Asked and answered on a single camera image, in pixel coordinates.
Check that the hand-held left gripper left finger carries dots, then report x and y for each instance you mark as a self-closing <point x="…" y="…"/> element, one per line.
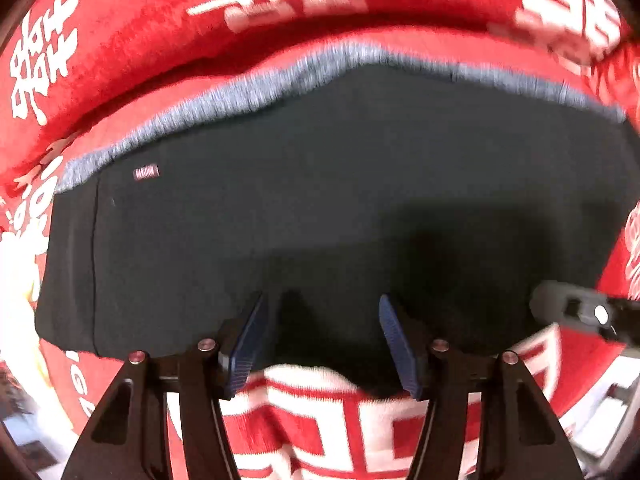
<point x="250" y="342"/>

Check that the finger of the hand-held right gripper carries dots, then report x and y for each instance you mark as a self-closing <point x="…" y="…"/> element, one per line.
<point x="555" y="305"/>

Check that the red printed sofa cover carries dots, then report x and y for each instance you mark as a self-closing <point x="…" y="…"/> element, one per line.
<point x="150" y="35"/>

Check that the black pants with patterned waistband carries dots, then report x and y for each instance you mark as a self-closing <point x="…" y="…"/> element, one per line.
<point x="325" y="185"/>

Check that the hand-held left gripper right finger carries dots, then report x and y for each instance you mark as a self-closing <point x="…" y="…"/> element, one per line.
<point x="395" y="347"/>

